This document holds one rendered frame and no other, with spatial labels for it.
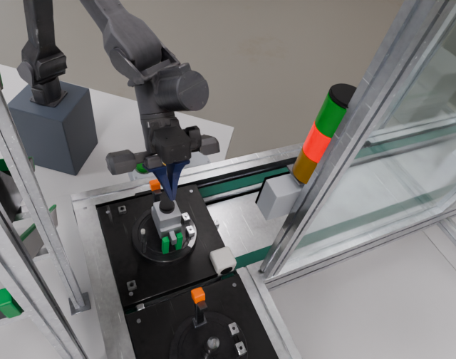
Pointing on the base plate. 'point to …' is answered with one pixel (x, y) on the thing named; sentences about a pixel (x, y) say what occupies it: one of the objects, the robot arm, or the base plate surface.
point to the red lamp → (315, 144)
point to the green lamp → (329, 117)
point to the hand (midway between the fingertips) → (169, 181)
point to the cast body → (167, 219)
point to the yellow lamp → (303, 167)
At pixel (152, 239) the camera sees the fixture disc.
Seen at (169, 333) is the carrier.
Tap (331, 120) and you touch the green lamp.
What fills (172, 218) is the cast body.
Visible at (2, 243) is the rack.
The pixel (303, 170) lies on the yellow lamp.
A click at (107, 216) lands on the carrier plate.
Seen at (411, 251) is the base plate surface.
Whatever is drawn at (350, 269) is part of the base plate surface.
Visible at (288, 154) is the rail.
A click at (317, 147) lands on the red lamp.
